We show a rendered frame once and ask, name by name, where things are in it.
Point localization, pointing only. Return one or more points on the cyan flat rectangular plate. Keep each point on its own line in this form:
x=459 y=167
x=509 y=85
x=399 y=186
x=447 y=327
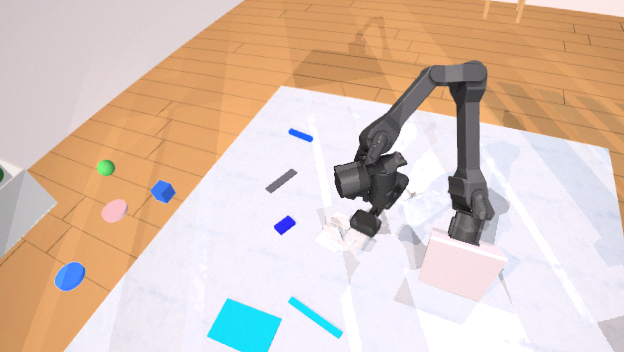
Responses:
x=244 y=328

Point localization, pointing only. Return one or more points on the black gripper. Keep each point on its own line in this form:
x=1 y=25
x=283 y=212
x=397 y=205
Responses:
x=369 y=224

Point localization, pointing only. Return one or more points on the grey flat bar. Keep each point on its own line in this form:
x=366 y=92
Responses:
x=280 y=181

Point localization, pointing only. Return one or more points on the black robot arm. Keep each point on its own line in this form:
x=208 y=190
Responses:
x=467 y=188

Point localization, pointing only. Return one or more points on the cyan flat bar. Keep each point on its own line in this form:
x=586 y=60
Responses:
x=315 y=317

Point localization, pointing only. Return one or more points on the blue cylinder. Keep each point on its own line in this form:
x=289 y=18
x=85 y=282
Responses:
x=300 y=135

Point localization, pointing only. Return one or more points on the small blue block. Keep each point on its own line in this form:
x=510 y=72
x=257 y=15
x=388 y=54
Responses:
x=284 y=225

